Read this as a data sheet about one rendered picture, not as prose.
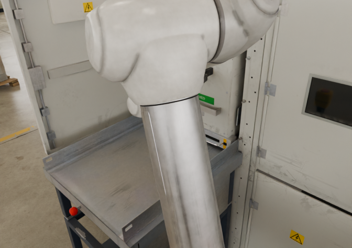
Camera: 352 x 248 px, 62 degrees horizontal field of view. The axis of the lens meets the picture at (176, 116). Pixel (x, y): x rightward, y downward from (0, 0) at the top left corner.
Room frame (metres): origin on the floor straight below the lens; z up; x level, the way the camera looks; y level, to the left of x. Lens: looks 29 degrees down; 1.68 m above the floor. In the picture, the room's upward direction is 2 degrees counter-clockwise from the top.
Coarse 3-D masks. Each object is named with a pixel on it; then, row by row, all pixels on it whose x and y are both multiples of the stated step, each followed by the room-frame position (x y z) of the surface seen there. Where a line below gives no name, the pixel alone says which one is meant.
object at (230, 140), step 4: (204, 128) 1.23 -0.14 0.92; (208, 132) 1.21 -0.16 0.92; (212, 132) 1.19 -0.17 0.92; (208, 136) 1.21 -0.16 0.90; (212, 136) 1.19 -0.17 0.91; (216, 136) 1.17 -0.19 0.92; (220, 136) 1.16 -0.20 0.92; (232, 136) 1.16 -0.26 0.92; (208, 140) 1.20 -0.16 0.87; (212, 140) 1.19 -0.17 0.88; (216, 140) 1.17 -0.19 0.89; (228, 140) 1.13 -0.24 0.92; (232, 140) 1.13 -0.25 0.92; (224, 144) 1.14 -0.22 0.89; (228, 144) 1.13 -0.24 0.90
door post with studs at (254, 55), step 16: (256, 48) 1.12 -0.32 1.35; (256, 64) 1.11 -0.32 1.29; (256, 80) 1.11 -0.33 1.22; (256, 96) 1.10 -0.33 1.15; (240, 128) 1.15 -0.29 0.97; (240, 144) 1.14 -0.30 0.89; (240, 176) 1.13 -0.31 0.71; (240, 192) 1.12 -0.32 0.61; (240, 208) 1.11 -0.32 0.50; (240, 224) 1.10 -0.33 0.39
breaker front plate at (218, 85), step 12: (228, 60) 1.16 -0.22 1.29; (216, 72) 1.20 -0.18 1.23; (228, 72) 1.16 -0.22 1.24; (204, 84) 1.24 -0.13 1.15; (216, 84) 1.20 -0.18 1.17; (228, 84) 1.16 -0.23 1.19; (216, 96) 1.20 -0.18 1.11; (228, 96) 1.15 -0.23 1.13; (216, 108) 1.19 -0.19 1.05; (228, 108) 1.15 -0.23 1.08; (204, 120) 1.24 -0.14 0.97; (216, 120) 1.19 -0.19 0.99; (216, 132) 1.19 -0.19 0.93
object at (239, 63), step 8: (240, 56) 1.18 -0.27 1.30; (240, 64) 1.19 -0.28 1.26; (232, 72) 1.15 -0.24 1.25; (240, 72) 1.19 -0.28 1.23; (232, 80) 1.15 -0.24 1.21; (240, 80) 1.20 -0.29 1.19; (232, 88) 1.15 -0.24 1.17; (240, 88) 1.20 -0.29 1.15; (232, 96) 1.15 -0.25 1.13; (240, 96) 1.21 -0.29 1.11; (232, 104) 1.16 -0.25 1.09; (240, 104) 1.21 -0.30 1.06; (232, 112) 1.16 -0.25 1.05; (232, 120) 1.17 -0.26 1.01; (232, 128) 1.17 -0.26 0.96
